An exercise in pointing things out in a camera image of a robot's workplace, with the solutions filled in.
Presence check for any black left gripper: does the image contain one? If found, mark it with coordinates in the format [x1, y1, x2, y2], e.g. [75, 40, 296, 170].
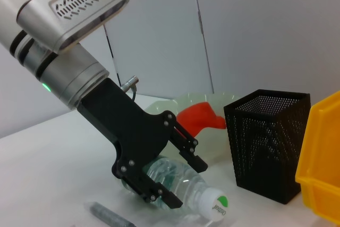
[76, 77, 209, 210]

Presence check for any clear green-label water bottle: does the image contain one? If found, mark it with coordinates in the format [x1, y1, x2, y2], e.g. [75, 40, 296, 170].
[121, 156, 230, 224]

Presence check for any pale green glass plate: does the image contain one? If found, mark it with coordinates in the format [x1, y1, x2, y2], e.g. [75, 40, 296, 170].
[144, 91, 241, 166]

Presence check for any grey glitter pen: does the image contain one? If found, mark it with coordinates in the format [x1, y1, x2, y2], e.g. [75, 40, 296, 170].
[84, 201, 138, 227]

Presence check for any black mesh pen holder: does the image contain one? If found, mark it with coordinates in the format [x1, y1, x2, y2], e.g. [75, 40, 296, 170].
[223, 89, 311, 206]

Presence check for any yellow plastic bin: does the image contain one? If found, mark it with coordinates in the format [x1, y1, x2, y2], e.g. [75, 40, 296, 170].
[295, 90, 340, 225]

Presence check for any left gripper cable with plugs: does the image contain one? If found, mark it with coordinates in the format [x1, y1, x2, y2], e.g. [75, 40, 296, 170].
[120, 76, 141, 103]

